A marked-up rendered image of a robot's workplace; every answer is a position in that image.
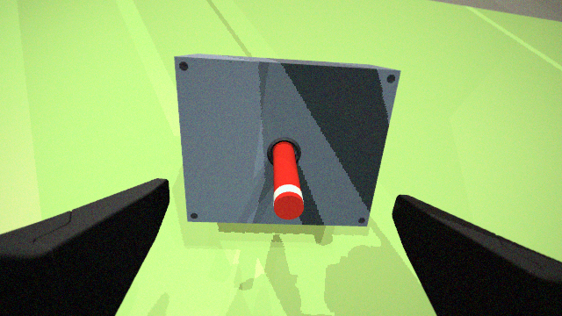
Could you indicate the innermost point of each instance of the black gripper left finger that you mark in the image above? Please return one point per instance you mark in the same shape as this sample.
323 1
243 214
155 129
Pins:
81 262

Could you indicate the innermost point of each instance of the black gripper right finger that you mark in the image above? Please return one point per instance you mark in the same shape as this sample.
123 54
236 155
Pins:
466 270

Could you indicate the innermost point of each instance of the grey square panel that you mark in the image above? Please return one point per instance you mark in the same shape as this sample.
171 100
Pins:
233 110

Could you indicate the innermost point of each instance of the red cylindrical peg with white band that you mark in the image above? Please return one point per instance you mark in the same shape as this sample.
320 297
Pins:
287 199

